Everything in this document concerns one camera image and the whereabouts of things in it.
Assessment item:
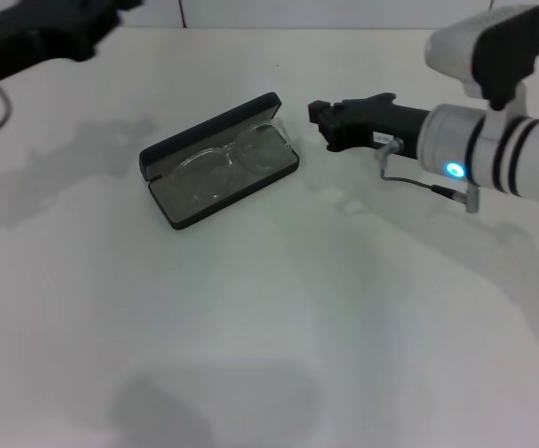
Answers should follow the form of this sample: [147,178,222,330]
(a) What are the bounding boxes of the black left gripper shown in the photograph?
[0,0,147,93]

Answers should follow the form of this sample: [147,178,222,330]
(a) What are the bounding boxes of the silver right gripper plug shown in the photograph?
[375,138,404,160]

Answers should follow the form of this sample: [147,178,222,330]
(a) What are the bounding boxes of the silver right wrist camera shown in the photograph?
[423,5,539,140]

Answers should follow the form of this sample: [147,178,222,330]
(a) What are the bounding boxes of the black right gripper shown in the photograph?
[307,92,432,163]

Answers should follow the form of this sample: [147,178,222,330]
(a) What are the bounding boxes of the black glasses case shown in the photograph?
[137,91,301,230]

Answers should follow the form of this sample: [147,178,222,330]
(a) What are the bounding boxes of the thin right gripper cable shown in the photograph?
[377,147,469,201]

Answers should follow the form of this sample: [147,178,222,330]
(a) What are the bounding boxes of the clear white glasses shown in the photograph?
[164,119,295,204]

